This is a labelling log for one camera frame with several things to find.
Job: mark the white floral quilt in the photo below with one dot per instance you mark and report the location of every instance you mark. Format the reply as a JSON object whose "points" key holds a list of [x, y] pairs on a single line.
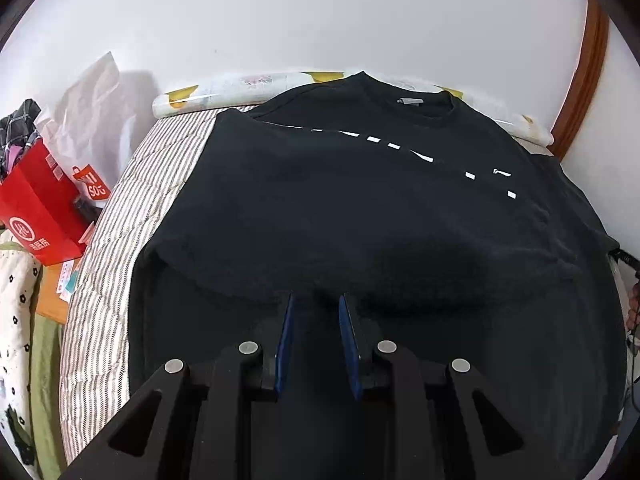
{"points": [[17, 310]]}

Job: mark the rolled mat with yellow print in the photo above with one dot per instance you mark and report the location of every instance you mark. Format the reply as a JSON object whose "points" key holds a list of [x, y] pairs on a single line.
{"points": [[225, 90]]}

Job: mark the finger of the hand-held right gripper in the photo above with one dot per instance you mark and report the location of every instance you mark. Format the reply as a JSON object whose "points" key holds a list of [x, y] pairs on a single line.
{"points": [[627, 258]]}

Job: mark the striped quilted bed cover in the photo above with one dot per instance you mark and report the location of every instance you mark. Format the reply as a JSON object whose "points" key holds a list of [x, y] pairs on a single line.
{"points": [[125, 210]]}

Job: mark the small black object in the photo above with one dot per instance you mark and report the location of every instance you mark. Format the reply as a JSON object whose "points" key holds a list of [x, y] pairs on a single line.
{"points": [[86, 209]]}

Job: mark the brown wooden door frame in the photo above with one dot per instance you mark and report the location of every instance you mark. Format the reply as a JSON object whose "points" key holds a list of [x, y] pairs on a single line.
{"points": [[585, 85]]}

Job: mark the orange cardboard box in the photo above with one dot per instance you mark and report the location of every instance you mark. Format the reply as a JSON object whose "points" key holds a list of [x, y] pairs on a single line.
{"points": [[50, 300]]}

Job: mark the person's right hand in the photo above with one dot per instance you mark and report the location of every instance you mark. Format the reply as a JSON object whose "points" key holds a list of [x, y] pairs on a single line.
{"points": [[634, 305]]}

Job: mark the red paper bag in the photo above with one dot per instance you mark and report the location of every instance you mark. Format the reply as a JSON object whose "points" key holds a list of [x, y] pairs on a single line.
{"points": [[40, 210]]}

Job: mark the dark plaid cloth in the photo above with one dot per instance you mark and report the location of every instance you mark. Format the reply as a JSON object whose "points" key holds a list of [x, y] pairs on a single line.
{"points": [[17, 125]]}

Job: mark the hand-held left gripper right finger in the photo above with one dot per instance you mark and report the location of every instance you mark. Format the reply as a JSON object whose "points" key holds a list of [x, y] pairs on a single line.
{"points": [[349, 345]]}

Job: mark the black t-shirt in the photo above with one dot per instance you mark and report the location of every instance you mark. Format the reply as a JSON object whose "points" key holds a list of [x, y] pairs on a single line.
{"points": [[350, 200]]}

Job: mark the green cloth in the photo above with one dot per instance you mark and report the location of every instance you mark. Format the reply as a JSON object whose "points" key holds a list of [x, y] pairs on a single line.
{"points": [[47, 385]]}

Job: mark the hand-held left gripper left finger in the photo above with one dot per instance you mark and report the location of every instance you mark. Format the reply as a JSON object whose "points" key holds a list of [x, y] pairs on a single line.
{"points": [[284, 345]]}

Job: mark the printed paper leaflet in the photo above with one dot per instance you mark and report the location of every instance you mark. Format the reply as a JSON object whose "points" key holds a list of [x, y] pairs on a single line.
{"points": [[70, 280]]}

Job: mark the white plastic bag orange print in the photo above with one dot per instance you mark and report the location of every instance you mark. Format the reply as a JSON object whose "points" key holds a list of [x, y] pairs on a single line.
{"points": [[85, 105]]}

